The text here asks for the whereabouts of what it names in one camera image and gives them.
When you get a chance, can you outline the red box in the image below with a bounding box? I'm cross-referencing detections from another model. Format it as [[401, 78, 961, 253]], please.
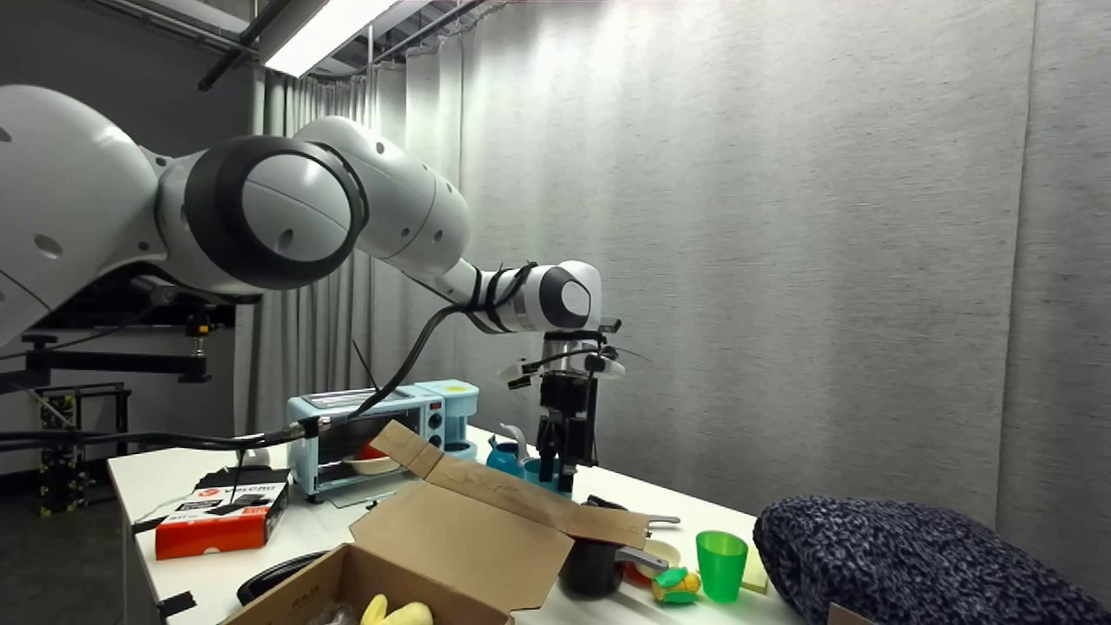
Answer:
[[153, 478, 293, 561]]

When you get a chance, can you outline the light blue toaster oven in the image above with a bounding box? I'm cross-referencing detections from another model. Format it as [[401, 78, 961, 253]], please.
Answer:
[[285, 377, 484, 504]]

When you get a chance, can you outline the ceiling light strip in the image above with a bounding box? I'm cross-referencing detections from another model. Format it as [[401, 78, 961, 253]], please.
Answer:
[[256, 0, 402, 78]]

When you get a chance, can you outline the cream small bowl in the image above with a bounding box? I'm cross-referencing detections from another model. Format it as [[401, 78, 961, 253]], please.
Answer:
[[629, 534, 689, 574]]

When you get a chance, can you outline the brown cardboard box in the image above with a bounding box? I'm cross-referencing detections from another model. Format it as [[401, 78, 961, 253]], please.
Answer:
[[222, 416, 656, 625]]

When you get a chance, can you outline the green and yellow toy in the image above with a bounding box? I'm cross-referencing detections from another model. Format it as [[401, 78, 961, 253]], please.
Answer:
[[646, 561, 704, 612]]

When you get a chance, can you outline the black mug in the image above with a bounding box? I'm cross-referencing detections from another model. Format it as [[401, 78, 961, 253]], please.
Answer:
[[555, 495, 631, 600]]

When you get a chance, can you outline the pale yellow sponge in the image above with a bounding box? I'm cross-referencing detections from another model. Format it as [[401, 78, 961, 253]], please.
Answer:
[[739, 545, 774, 596]]

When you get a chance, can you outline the black tripod stand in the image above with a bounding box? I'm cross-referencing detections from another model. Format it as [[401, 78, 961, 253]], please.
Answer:
[[562, 314, 627, 467]]

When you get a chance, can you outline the dark blue knitted cloth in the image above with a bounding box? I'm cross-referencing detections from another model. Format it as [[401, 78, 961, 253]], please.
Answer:
[[752, 495, 1111, 625]]

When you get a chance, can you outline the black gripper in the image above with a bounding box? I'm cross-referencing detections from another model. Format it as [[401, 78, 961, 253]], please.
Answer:
[[536, 358, 605, 498]]

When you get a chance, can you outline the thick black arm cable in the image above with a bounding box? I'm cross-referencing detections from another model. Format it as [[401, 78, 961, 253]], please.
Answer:
[[0, 258, 543, 457]]

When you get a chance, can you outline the yellow soft item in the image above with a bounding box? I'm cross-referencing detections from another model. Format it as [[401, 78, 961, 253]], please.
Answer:
[[358, 590, 438, 625]]

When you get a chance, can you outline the black flat plate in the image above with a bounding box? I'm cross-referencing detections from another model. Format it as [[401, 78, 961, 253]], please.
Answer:
[[233, 548, 334, 608]]

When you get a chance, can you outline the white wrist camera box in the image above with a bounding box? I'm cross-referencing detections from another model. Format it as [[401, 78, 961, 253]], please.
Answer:
[[543, 342, 629, 385]]

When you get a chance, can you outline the green plastic cup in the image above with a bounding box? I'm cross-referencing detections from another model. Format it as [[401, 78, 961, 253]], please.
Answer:
[[691, 526, 752, 608]]

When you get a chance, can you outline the small black block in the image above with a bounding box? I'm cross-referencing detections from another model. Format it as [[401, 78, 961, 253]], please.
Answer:
[[153, 588, 203, 622]]

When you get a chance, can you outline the teal bowl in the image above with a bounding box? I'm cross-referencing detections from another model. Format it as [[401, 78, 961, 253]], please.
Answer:
[[484, 421, 581, 495]]

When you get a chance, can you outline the black metal frame rack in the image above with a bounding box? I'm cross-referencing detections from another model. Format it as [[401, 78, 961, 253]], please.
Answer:
[[0, 289, 263, 516]]

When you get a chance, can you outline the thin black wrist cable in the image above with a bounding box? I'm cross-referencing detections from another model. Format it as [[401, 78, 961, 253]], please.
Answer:
[[504, 321, 627, 392]]

